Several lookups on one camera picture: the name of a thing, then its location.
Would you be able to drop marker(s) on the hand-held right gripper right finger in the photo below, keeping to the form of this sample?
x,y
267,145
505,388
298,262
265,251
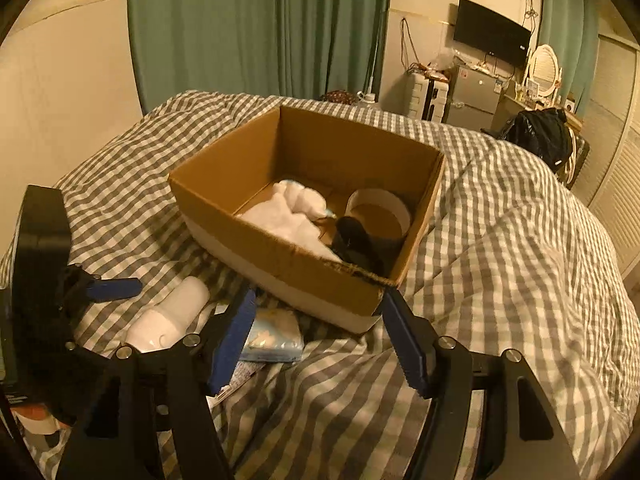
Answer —
x,y
406,340

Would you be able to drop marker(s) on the brown patterned cushion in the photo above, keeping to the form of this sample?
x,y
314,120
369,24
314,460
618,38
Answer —
x,y
339,96

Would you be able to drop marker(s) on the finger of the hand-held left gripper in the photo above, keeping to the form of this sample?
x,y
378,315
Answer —
x,y
114,289

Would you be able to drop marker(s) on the wall television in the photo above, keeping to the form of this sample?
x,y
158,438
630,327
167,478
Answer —
x,y
490,32

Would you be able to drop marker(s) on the white drawer unit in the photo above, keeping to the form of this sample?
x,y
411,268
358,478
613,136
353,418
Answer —
x,y
420,95

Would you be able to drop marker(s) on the tape roll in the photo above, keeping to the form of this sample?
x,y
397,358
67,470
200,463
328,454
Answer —
x,y
378,217

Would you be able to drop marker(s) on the green curtain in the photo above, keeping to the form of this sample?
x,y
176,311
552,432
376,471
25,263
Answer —
x,y
570,35
250,30

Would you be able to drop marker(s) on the black bag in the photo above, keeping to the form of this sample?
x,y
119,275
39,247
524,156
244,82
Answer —
x,y
540,132

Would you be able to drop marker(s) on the white louvered wardrobe door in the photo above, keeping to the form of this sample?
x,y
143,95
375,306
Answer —
x,y
617,160

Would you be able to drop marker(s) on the white oval mirror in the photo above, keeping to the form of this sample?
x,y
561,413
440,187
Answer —
x,y
542,67

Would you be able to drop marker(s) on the blue tissue packet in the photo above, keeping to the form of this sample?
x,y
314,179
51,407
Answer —
x,y
272,337

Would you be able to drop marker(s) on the checkered blanket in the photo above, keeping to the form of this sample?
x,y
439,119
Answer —
x,y
500,285

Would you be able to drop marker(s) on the grey mini fridge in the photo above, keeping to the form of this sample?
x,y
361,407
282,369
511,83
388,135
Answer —
x,y
472,95

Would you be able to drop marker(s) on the white cloth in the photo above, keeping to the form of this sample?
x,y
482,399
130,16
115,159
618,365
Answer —
x,y
295,215

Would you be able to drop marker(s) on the cardboard box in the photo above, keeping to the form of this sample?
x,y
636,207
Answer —
x,y
280,250

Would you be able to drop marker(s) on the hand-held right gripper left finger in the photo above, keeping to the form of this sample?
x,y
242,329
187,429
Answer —
x,y
235,332

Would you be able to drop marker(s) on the white plastic bottle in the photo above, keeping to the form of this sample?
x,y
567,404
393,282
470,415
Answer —
x,y
167,317

